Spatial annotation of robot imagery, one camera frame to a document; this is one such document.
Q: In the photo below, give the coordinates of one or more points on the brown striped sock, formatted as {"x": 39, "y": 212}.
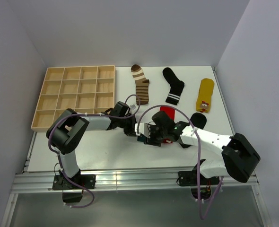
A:
{"x": 141, "y": 85}

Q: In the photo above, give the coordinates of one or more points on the plain black sock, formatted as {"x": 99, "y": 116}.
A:
{"x": 199, "y": 121}

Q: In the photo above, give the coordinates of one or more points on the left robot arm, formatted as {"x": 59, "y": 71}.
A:
{"x": 67, "y": 131}

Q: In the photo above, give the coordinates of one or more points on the black sock with white stripes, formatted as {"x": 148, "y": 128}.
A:
{"x": 176, "y": 86}

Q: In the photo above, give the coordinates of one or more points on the aluminium mounting rail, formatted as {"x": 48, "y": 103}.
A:
{"x": 106, "y": 180}

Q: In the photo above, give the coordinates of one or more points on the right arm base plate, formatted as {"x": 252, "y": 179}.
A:
{"x": 189, "y": 178}

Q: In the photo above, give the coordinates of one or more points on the red sock with white bear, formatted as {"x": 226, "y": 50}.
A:
{"x": 171, "y": 114}

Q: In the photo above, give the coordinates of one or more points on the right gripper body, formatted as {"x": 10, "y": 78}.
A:
{"x": 154, "y": 128}

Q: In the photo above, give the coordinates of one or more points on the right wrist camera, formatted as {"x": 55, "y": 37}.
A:
{"x": 142, "y": 129}

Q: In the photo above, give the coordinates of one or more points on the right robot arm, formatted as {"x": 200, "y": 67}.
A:
{"x": 236, "y": 156}

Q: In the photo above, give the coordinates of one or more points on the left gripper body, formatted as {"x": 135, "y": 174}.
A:
{"x": 123, "y": 122}

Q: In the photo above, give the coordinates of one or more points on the dark teal sock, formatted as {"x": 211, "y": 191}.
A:
{"x": 142, "y": 139}

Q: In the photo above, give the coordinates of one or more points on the yellow sock with cartoon face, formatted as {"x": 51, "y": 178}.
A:
{"x": 205, "y": 93}

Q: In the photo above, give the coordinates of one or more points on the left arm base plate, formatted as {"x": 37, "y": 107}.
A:
{"x": 81, "y": 181}

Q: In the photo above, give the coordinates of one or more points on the wooden compartment tray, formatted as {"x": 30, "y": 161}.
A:
{"x": 85, "y": 89}

